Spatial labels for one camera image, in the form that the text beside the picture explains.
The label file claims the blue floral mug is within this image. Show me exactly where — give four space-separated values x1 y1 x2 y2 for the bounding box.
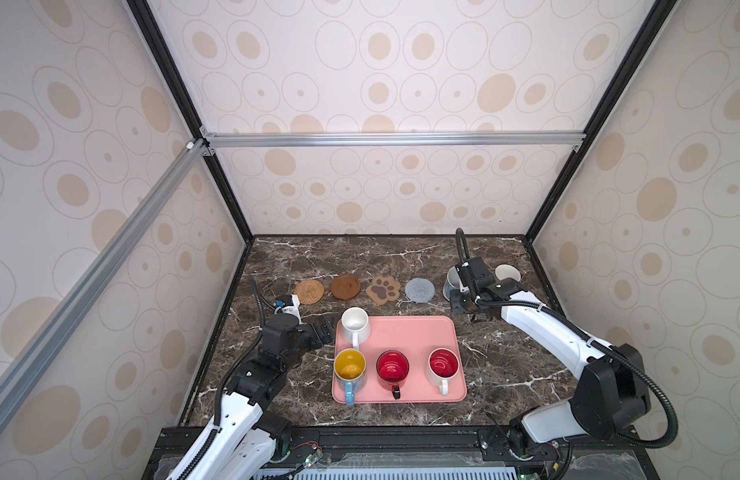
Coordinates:
442 267 462 301

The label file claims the grey mug white inside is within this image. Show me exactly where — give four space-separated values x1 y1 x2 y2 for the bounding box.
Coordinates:
494 264 522 282

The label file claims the dark brown wooden coaster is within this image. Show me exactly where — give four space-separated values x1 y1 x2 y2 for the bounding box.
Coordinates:
330 274 361 301

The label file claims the light blue woven coaster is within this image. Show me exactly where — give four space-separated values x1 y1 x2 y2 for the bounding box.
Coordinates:
405 278 436 304

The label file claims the cork paw print coaster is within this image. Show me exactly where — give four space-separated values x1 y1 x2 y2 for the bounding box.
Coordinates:
366 276 401 306

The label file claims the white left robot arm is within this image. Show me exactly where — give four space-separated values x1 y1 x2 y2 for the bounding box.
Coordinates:
168 313 340 479

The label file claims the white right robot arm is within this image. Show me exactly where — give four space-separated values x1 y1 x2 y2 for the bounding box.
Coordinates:
447 278 679 450

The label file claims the yellow inside blue mug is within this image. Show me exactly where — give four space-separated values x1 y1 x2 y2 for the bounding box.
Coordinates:
334 348 367 407

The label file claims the pink rectangular tray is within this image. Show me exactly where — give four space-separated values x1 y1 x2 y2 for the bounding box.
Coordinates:
332 315 467 405

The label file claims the white mug red inside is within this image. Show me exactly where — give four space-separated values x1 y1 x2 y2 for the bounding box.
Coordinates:
425 348 460 396

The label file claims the aluminium crossbar back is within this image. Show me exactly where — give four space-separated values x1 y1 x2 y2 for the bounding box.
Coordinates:
206 130 586 149

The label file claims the aluminium crossbar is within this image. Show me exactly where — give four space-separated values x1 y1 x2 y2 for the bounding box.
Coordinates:
0 138 209 436
206 130 586 149

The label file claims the aluminium crossbar left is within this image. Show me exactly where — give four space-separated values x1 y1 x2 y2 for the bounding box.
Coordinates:
0 138 209 436

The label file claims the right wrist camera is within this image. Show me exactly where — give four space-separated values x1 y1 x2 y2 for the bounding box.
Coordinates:
456 257 497 295

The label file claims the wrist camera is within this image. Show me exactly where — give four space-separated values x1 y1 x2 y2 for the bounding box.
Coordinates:
456 257 497 295
261 295 302 371

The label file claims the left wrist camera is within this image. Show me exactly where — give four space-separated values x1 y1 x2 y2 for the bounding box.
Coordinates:
261 295 302 371

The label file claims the red mug black handle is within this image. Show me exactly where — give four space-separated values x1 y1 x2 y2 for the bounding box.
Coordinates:
376 350 410 400

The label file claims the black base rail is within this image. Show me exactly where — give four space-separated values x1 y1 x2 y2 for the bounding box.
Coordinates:
142 424 659 480

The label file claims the black corner frame post right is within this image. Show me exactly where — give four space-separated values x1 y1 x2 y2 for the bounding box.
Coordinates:
525 0 679 245

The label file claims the black corner frame post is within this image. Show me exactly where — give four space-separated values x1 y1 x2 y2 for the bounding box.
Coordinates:
525 0 679 245
126 0 255 243

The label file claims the black corner frame post left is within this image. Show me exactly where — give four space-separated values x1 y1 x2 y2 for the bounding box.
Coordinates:
126 0 255 243

